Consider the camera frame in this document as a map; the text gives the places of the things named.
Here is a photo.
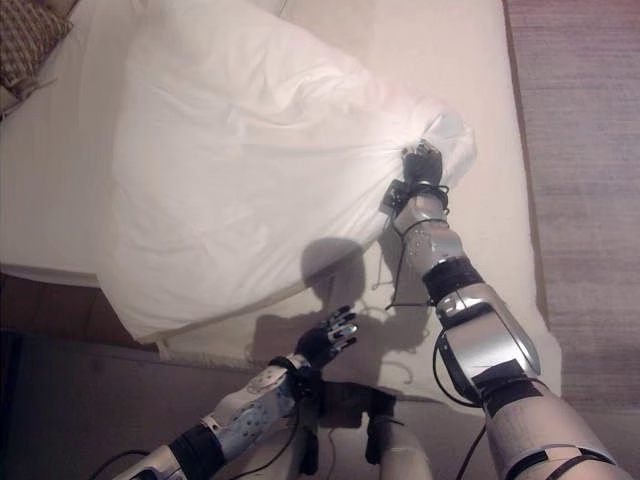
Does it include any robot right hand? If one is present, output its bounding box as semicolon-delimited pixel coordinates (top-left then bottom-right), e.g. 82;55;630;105
400;139;446;186

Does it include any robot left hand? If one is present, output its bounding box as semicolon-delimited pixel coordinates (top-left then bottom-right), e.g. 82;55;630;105
293;305;360;368

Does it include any white duvet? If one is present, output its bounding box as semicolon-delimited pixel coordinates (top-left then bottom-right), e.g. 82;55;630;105
94;0;477;344

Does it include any bed mattress with cream sheet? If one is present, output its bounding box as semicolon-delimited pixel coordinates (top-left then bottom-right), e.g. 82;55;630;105
0;0;564;412

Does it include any robot dark torso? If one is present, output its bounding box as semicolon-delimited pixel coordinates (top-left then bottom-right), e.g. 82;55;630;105
299;379;399;474

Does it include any robot silver leg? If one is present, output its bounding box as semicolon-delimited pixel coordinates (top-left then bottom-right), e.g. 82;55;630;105
367;413;434;480

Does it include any grey striped rug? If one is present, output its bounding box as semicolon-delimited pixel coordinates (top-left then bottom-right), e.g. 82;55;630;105
505;0;640;401

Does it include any brown patterned cushion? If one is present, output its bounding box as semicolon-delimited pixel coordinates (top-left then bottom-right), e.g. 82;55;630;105
0;0;75;92

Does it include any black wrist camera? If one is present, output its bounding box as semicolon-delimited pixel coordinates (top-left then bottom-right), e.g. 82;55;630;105
378;177;412;214

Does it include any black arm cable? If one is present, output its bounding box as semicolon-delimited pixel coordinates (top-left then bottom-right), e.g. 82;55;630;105
384;185;451;312

